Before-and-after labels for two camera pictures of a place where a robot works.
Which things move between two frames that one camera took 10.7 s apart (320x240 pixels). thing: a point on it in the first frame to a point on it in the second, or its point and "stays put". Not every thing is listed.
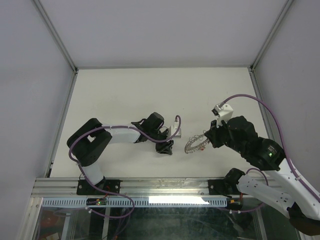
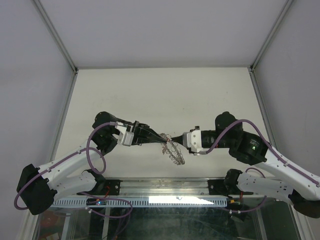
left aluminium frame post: (55, 34) stays put
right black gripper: (212, 133) to (179, 139)
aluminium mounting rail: (52, 188) stays put
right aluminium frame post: (265, 44) stays put
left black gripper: (165, 147) to (143, 134)
